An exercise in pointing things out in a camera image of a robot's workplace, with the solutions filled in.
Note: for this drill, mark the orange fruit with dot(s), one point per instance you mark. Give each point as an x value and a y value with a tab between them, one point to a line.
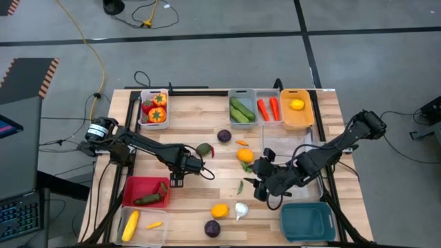
245	155
220	211

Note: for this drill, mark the teal plastic basket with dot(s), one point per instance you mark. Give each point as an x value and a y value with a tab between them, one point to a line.
306	222

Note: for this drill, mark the green avocado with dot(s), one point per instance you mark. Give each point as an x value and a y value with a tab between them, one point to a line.
203	149

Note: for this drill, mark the black equipment case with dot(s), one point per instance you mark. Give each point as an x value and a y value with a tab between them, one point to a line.
432	110

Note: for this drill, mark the yellow lemon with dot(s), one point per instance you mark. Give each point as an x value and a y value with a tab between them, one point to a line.
297	104

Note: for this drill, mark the white garlic bulb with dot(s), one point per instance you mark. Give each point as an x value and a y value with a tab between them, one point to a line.
241	209

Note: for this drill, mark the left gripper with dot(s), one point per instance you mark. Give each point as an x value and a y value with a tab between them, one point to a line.
189	163

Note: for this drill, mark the yellow corn cob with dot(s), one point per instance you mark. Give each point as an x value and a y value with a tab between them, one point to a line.
130	226

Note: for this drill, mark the dark green cucumber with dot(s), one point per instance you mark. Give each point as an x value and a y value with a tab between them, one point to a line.
243	109

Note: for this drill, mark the large dark green pepper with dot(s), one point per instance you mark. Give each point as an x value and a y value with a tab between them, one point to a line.
148	199

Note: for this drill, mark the red tomato green calyx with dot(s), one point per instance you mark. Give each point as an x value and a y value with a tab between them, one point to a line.
147	106
145	119

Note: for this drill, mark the small clear plastic bin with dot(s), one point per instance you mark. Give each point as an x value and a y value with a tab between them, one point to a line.
268	94

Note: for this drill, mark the large clear plastic bin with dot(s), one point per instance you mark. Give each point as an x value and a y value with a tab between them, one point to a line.
306	197

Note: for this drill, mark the backlit black keyboard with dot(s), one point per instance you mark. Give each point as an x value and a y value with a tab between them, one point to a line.
20	217

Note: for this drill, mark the red plastic bin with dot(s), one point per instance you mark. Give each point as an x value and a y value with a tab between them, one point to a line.
138	187

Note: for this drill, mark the black round stand base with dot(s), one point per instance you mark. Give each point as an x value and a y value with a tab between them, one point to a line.
113	6

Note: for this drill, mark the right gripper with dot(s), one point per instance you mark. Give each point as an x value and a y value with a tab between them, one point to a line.
275	180

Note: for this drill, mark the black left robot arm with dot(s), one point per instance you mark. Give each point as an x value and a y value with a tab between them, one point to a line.
148	146

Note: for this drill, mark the orange tomato green calyx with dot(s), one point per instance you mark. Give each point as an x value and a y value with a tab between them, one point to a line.
157	115
160	100

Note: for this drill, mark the grey plastic basket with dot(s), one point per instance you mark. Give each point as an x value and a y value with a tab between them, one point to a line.
249	96

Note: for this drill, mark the orange carrot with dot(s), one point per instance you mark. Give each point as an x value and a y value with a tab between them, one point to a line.
263	110
274	109

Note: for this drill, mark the black hazard-striped floor mat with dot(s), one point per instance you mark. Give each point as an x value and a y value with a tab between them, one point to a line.
24	79
6	5

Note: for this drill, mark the light green cucumber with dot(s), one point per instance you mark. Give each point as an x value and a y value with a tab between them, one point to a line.
238	116

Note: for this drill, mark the computer monitor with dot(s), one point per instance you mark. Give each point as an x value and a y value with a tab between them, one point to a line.
8	127

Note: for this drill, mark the black aluminium rig frame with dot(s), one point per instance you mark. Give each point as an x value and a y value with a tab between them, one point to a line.
200	93

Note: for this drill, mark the purple cabbage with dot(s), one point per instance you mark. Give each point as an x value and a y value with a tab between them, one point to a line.
212	229
224	136

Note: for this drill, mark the grey desk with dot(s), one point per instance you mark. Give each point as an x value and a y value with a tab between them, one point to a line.
20	165

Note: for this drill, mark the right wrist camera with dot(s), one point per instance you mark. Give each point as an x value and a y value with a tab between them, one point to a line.
269	155

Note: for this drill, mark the yellow power plug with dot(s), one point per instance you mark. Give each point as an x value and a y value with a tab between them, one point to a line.
147	23

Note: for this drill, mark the white plastic basket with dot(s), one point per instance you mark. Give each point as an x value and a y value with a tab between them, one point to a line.
144	94

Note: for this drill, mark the orange plastic basket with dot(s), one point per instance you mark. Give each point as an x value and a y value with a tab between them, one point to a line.
296	120

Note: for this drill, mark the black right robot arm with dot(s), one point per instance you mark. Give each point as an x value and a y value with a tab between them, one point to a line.
344	137

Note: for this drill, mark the small orange chili pepper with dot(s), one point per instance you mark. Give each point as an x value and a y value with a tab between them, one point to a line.
242	143

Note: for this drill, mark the small green chili pepper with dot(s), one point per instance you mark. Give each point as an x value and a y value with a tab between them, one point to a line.
246	167
164	187
240	187

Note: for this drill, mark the small yellow chili pepper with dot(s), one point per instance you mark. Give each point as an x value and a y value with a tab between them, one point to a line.
154	225

